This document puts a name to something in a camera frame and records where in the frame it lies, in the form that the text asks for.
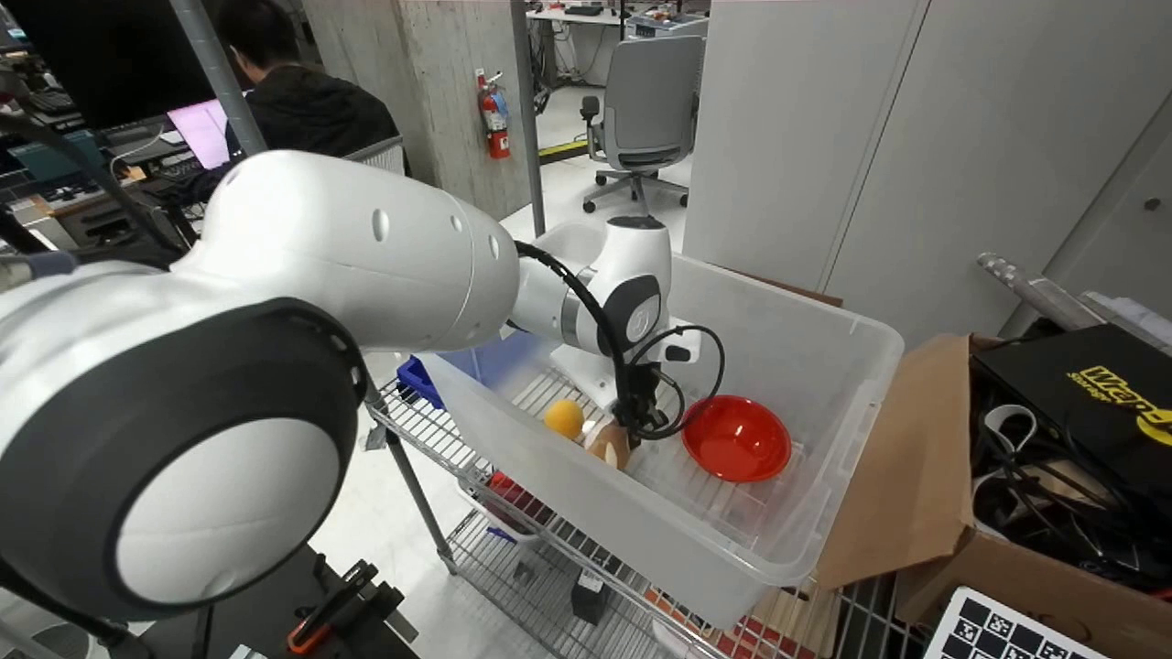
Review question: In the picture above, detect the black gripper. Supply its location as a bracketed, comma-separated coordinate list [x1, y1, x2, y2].
[613, 354, 664, 438]

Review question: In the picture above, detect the tan toy bread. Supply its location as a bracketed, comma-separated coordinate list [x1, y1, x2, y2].
[586, 421, 635, 467]

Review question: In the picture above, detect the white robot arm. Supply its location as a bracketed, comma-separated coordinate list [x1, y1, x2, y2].
[0, 149, 670, 622]

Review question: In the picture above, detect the yellow toy fruit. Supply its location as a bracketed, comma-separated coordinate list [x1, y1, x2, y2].
[542, 398, 581, 444]

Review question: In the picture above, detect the clear plastic container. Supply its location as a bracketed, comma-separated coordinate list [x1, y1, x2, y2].
[424, 255, 906, 627]

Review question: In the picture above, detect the red plastic bowl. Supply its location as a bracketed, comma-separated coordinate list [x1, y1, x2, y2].
[680, 396, 795, 484]

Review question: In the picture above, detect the blue plastic lid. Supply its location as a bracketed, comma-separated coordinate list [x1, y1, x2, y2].
[394, 334, 538, 407]

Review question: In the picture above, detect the brown cardboard box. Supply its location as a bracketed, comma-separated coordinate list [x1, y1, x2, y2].
[812, 334, 1172, 659]

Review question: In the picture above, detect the grey office chair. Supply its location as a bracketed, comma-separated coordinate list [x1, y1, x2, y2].
[579, 35, 706, 212]

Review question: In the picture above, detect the red fire extinguisher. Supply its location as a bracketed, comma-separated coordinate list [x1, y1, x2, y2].
[475, 71, 509, 161]

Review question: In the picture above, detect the black white marker board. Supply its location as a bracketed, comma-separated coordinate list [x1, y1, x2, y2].
[924, 587, 1106, 659]

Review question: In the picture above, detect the silver metal tube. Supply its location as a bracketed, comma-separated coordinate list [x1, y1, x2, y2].
[979, 251, 1099, 329]

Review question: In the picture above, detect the black yellow bag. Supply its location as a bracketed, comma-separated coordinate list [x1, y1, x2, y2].
[974, 326, 1172, 523]

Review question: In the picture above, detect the seated person in black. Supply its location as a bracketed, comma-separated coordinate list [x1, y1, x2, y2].
[211, 0, 398, 158]

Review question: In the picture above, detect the pink laptop screen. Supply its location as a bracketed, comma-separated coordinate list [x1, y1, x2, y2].
[169, 100, 231, 168]

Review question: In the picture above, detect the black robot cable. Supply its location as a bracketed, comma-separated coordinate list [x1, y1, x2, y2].
[509, 238, 734, 444]

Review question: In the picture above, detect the wire shelf cart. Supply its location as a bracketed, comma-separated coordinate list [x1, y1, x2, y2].
[380, 381, 927, 659]

